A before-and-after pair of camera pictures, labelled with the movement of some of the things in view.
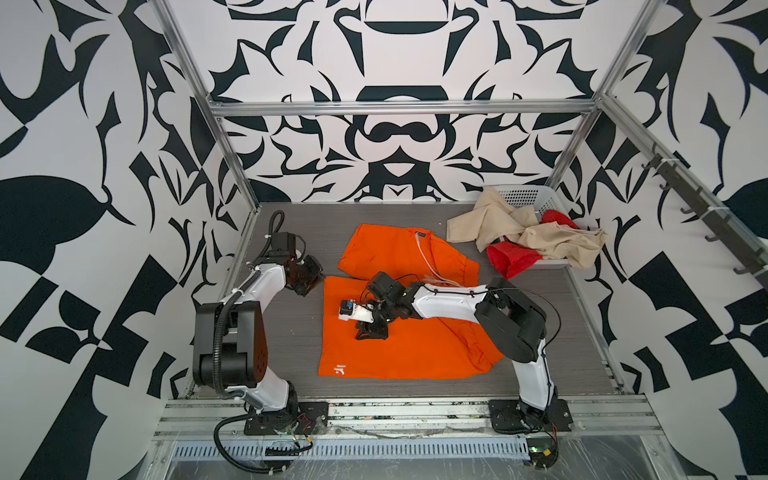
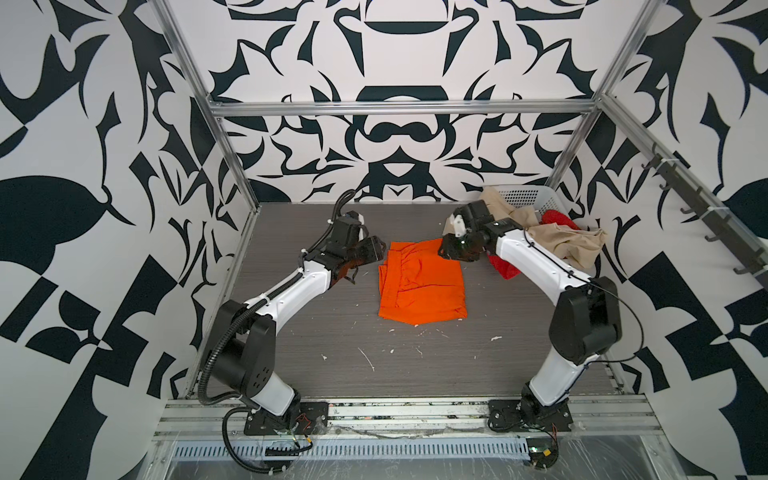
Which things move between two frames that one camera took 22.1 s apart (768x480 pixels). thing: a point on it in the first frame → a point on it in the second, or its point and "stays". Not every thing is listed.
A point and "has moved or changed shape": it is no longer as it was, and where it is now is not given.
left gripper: x=316 y=275 → x=377 y=252
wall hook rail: x=752 y=261 stays
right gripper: x=370 y=332 → x=448 y=250
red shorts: x=509 y=259 stays
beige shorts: x=493 y=218 stays
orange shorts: x=434 y=347 has moved or changed shape
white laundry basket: x=542 y=198 stays
